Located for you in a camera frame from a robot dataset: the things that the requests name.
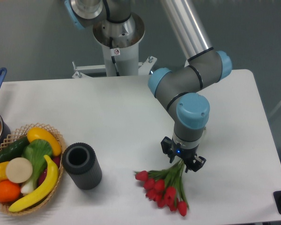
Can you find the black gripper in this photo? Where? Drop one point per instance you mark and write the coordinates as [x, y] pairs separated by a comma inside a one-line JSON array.
[[184, 150]]

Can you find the red tulip bouquet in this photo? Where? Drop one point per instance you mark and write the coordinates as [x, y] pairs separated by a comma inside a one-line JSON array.
[[165, 187]]

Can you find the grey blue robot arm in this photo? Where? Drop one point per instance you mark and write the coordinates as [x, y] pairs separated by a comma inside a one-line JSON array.
[[177, 92]]

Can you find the dark grey ribbed vase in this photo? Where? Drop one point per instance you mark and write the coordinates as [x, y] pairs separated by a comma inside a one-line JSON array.
[[80, 162]]

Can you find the dark red vegetable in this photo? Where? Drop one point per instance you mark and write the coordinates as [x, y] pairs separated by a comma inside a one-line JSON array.
[[42, 177]]

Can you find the yellow banana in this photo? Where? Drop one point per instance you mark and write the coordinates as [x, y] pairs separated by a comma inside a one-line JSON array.
[[40, 192]]

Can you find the green bok choy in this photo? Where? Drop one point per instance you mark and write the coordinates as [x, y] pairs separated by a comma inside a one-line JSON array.
[[35, 152]]

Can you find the beige round disc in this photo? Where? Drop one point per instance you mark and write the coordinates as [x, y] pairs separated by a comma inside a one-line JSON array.
[[19, 170]]

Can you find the green cucumber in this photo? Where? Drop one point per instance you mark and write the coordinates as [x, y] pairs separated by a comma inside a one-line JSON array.
[[13, 150]]

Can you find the woven wicker basket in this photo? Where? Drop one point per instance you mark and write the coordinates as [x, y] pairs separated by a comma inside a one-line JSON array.
[[18, 134]]

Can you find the orange fruit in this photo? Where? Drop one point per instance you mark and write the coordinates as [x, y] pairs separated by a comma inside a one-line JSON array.
[[9, 191]]

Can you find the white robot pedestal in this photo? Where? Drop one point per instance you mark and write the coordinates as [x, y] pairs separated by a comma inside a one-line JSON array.
[[120, 47]]

